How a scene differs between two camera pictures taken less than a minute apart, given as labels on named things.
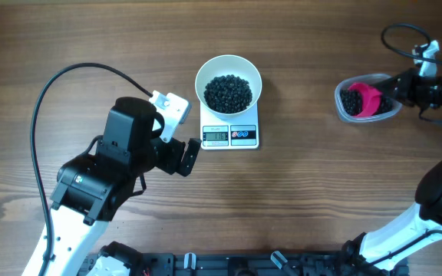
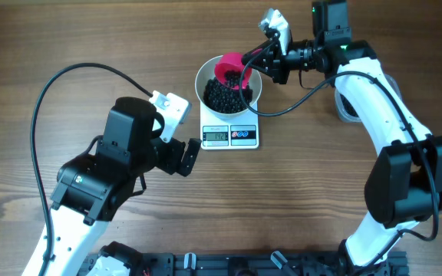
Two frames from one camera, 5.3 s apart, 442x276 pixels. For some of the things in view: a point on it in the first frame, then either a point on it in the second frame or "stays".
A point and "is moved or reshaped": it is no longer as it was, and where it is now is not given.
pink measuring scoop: (371, 99) is moved or reshaped
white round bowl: (229, 64) stays
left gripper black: (176, 148) stays
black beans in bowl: (228, 93) stays
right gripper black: (405, 90) -> (271, 51)
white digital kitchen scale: (220, 134) stays
